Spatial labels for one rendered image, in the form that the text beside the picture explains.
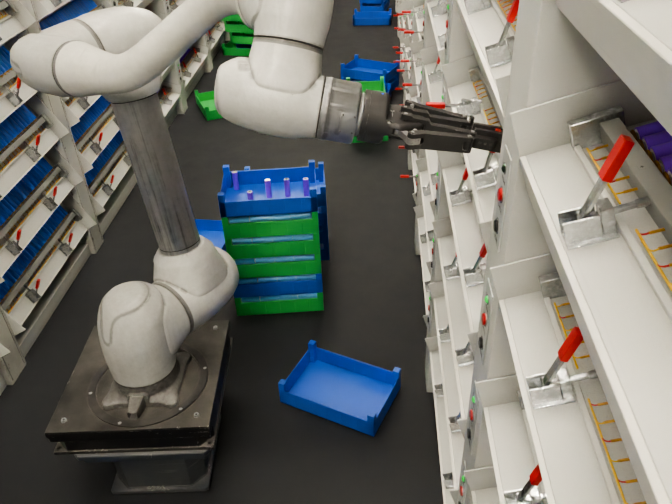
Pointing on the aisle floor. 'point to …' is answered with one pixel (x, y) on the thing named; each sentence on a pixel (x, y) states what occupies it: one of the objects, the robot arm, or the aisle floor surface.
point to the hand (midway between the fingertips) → (494, 138)
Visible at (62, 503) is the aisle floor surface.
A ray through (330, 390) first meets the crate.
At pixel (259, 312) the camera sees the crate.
